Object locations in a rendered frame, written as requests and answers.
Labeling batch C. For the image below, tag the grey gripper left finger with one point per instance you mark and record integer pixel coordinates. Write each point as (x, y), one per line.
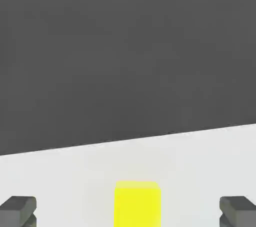
(17, 209)

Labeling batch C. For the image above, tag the small yellow cube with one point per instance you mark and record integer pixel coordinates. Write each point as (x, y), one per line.
(137, 205)

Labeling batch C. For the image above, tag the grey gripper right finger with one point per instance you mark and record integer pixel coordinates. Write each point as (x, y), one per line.
(238, 209)

